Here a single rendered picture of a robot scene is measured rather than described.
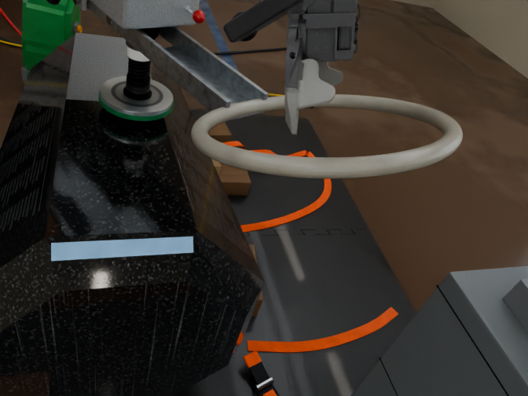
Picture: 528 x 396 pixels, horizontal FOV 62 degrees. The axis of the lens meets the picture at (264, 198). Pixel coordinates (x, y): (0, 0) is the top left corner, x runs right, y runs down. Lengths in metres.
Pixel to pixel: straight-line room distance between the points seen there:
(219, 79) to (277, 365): 1.14
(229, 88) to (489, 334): 0.82
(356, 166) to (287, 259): 1.57
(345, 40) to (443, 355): 0.89
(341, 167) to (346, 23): 0.19
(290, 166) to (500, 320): 0.71
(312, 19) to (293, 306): 1.58
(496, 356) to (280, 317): 1.03
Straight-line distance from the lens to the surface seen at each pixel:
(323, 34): 0.58
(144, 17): 1.20
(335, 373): 1.90
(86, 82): 1.57
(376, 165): 0.64
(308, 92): 0.55
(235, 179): 2.36
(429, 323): 1.28
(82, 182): 1.17
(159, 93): 1.44
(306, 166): 0.62
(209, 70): 1.18
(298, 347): 1.89
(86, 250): 1.04
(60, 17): 2.87
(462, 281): 1.19
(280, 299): 2.00
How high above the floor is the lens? 1.57
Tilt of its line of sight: 39 degrees down
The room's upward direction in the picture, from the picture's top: 18 degrees clockwise
